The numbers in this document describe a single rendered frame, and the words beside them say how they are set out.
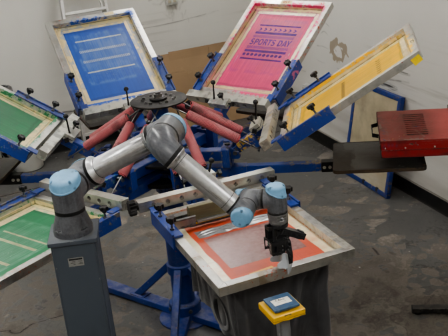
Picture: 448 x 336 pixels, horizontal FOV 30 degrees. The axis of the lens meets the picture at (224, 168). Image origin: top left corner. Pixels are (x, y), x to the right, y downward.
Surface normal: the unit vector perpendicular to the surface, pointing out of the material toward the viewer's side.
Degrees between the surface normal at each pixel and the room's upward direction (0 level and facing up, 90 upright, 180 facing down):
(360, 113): 79
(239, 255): 0
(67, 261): 90
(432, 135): 0
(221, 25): 90
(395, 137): 0
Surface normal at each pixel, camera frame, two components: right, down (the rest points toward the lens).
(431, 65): -0.92, 0.22
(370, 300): -0.10, -0.93
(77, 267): 0.10, 0.36
